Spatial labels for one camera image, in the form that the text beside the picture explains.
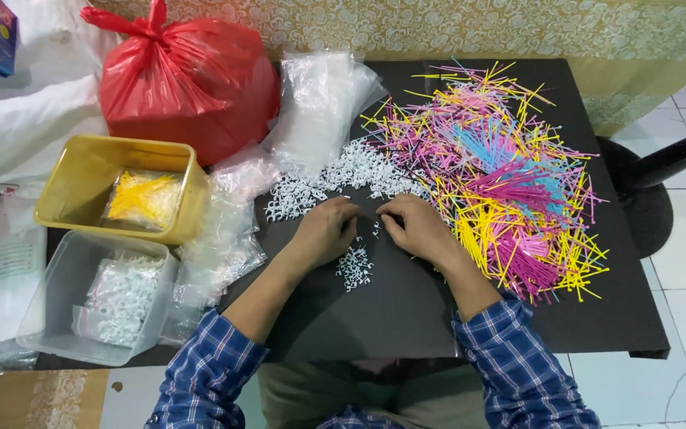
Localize large white plastic bag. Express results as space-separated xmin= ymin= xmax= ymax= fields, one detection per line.
xmin=0 ymin=0 xmax=119 ymax=190

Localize gold patterned cloth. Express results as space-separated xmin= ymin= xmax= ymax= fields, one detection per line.
xmin=90 ymin=0 xmax=686 ymax=138

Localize person's right hand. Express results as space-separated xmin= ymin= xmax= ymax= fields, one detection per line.
xmin=376 ymin=193 xmax=462 ymax=270

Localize white printed plastic packet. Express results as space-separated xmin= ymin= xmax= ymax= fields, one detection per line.
xmin=0 ymin=197 xmax=48 ymax=354

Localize red plastic bag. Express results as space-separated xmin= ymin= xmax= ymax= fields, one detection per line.
xmin=80 ymin=0 xmax=281 ymax=168

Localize brown patterned mat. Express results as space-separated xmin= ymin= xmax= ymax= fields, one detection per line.
xmin=0 ymin=368 xmax=110 ymax=429

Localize packet of yellow cable ties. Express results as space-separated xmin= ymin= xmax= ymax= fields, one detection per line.
xmin=102 ymin=170 xmax=183 ymax=230

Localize packets of white cable clips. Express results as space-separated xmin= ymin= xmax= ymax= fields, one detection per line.
xmin=72 ymin=250 xmax=166 ymax=348

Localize clear plastic container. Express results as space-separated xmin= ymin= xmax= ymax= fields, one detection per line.
xmin=15 ymin=230 xmax=181 ymax=367

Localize yellow plastic container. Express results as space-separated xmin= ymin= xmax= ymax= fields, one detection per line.
xmin=33 ymin=135 xmax=210 ymax=246

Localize black pedestal stand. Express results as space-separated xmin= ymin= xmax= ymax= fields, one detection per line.
xmin=595 ymin=119 xmax=686 ymax=260

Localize heap of coloured cable ties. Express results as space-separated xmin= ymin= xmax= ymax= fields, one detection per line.
xmin=360 ymin=56 xmax=612 ymax=306

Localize pile of large clear bags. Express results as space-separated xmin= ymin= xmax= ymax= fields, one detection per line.
xmin=261 ymin=50 xmax=389 ymax=181

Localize pile of small zip bags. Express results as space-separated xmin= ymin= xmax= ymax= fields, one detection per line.
xmin=158 ymin=142 xmax=282 ymax=348

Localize big heap of white clips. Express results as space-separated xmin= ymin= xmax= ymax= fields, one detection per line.
xmin=264 ymin=139 xmax=434 ymax=223

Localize small heap of white clips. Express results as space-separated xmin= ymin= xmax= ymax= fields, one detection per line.
xmin=335 ymin=236 xmax=375 ymax=293

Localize person's left hand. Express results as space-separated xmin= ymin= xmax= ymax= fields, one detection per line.
xmin=288 ymin=197 xmax=366 ymax=270

